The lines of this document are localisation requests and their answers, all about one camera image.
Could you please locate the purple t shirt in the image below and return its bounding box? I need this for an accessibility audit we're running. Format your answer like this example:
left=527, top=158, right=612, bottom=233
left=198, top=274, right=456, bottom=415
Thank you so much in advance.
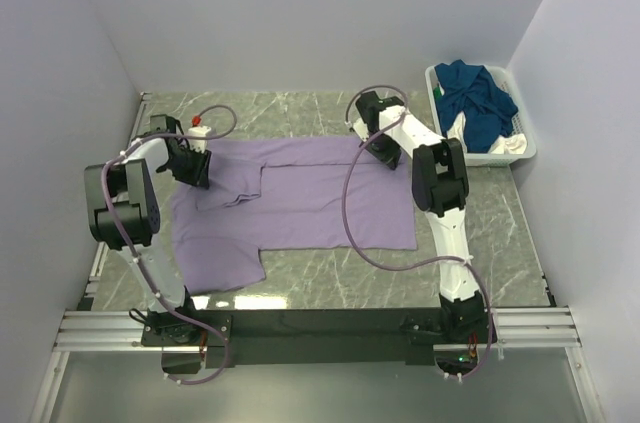
left=171, top=136, right=417, bottom=294

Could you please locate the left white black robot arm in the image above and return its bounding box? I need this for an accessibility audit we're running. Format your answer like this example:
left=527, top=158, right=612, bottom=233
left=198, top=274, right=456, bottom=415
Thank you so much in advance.
left=83, top=114, right=213, bottom=331

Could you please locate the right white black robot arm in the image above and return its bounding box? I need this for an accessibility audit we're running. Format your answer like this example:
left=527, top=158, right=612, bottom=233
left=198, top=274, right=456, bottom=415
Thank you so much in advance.
left=345, top=86, right=490, bottom=335

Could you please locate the white laundry basket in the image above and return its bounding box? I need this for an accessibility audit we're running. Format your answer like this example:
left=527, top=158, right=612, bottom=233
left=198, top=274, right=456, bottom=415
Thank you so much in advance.
left=425, top=66, right=536, bottom=167

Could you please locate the blue t shirt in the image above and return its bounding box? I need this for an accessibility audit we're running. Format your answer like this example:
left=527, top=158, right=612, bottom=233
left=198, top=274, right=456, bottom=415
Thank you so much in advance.
left=434, top=60, right=518, bottom=153

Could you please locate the white cloth in basket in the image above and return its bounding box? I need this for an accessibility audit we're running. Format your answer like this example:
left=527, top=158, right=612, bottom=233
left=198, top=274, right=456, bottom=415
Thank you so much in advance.
left=446, top=112, right=528, bottom=155

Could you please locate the black base beam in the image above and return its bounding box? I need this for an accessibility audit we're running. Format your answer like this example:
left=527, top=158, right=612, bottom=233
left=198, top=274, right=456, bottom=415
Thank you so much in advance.
left=140, top=307, right=499, bottom=374

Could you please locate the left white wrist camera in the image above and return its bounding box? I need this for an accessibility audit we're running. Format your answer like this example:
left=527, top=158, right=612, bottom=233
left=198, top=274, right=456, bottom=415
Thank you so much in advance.
left=185, top=115, right=212, bottom=153

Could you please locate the aluminium rail frame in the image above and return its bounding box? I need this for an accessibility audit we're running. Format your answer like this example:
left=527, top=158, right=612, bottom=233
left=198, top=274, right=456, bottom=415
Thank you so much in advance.
left=32, top=92, right=604, bottom=422

